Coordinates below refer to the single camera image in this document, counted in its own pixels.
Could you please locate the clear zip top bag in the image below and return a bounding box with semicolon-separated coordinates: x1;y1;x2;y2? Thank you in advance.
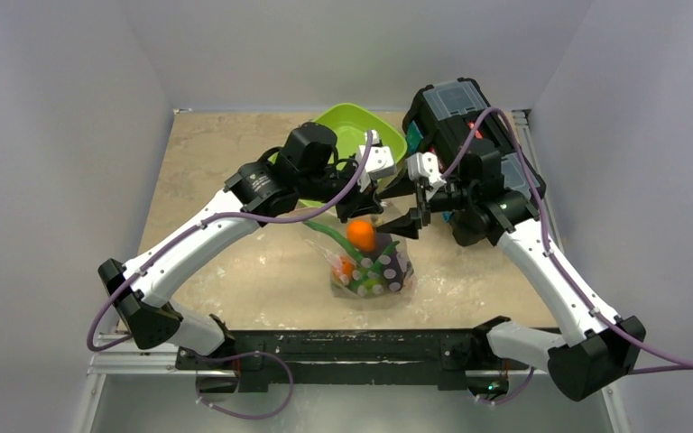
302;201;416;299

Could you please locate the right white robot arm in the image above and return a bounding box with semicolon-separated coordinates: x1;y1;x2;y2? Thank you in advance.
380;152;647;401

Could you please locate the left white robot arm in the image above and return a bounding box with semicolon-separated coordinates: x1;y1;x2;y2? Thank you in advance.
97;122;394;369

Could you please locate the orange fake fruit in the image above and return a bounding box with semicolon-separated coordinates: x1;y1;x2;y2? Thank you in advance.
346;220;377;253

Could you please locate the green fake bean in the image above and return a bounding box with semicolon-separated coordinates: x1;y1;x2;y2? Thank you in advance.
303;220;364;263

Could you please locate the green plastic tray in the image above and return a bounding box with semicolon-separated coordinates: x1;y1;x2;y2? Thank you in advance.
271;103;406;214

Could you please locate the black Delixi toolbox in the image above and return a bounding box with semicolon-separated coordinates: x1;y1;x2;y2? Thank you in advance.
402;77;547;247

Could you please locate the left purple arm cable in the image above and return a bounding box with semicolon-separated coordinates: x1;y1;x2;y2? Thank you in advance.
86;129;375;354

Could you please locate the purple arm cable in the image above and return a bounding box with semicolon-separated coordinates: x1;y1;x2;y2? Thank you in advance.
439;107;693;374
86;129;375;354

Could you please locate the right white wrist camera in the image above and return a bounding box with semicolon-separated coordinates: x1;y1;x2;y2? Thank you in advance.
406;152;447;195

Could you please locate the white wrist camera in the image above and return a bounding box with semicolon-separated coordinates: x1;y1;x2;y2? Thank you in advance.
406;152;447;195
356;145;397;185

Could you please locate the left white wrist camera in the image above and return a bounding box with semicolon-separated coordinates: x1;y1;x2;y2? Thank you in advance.
356;145;397;185

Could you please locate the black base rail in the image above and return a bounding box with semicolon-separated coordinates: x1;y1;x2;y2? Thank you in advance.
175;328;529;395

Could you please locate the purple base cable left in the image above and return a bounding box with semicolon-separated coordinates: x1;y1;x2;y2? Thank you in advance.
195;351;295;421

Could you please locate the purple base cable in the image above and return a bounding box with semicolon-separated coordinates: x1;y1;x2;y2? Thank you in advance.
195;351;295;421
475;364;536;408

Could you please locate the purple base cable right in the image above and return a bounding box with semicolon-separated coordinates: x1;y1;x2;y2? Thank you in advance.
475;364;536;408

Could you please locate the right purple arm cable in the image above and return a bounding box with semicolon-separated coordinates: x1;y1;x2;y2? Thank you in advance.
439;107;693;374

